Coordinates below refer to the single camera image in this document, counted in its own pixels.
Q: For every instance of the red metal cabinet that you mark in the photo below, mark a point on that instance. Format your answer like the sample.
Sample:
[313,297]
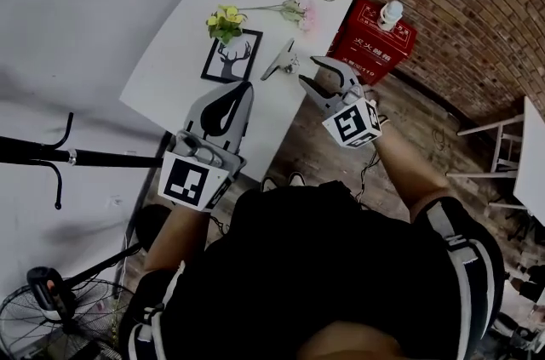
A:
[374,52]

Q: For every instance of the black shirt with white stripes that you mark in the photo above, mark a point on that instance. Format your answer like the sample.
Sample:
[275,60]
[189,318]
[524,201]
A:
[319,273]

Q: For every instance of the plain white table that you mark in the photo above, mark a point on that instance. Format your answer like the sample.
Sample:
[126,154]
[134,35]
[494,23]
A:
[532,162]

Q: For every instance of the person's left forearm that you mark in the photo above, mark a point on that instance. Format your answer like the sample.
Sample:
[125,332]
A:
[174,239]

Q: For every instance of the white table with grommet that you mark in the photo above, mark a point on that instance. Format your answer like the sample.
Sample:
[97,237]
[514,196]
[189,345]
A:
[179,86]

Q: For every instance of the black floor fan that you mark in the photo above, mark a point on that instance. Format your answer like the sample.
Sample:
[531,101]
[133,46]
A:
[47,294]

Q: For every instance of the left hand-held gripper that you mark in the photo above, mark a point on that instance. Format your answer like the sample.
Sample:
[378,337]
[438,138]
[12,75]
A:
[191,179]

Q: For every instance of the metal clip tool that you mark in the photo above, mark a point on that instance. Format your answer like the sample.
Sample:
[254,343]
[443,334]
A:
[282,59]

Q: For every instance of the person's right forearm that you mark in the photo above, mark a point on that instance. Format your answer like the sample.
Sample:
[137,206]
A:
[409,171]

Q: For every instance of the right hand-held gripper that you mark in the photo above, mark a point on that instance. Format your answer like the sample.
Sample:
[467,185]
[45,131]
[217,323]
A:
[353,122]

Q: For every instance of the yellow-green potted plant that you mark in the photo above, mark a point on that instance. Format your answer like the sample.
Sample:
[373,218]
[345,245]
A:
[225,23]

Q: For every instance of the pale artificial flower sprig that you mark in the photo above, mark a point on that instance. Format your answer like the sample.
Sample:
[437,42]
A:
[294,11]

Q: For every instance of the black deer picture frame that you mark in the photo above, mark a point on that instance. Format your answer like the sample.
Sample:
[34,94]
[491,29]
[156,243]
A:
[251,52]

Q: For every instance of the white bottle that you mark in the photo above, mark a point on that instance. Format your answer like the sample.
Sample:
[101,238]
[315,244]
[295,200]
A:
[389,15]

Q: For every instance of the black coat rack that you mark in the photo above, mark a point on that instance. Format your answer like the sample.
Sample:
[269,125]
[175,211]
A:
[106,157]

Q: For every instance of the person's white shoe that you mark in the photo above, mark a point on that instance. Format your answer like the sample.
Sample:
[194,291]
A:
[296,179]
[268,184]

